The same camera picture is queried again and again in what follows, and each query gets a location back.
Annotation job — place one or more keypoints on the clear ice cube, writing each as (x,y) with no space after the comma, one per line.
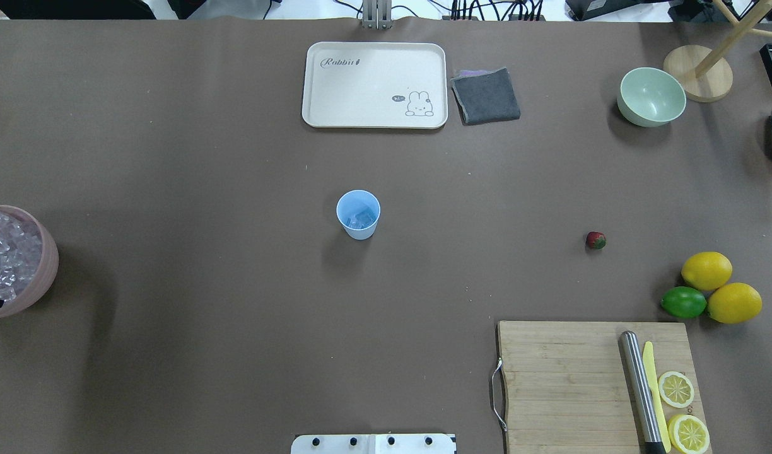
(362,220)

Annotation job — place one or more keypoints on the light blue cup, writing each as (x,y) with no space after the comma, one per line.
(358,212)

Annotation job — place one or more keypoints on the cream rabbit tray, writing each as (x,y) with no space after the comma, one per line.
(375,85)

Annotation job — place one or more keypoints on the grey folded cloth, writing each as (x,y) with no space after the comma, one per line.
(485,96)

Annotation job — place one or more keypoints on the red strawberry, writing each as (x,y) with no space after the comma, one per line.
(595,240)

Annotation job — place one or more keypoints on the wooden cutting board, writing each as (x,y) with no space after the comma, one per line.
(565,386)

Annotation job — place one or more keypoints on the mint green bowl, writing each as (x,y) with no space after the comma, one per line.
(650,97)

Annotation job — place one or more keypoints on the green lime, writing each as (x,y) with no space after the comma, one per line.
(684,302)

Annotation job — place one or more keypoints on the yellow lemon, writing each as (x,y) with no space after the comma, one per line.
(734,303)
(707,270)

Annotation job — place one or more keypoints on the lemon slice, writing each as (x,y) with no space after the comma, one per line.
(676,389)
(688,434)

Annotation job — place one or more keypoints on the wooden stand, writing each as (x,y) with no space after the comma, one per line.
(703,73)

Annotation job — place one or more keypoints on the pink bowl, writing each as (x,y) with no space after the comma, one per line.
(28,260)

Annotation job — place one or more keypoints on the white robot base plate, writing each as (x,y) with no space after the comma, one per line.
(375,443)

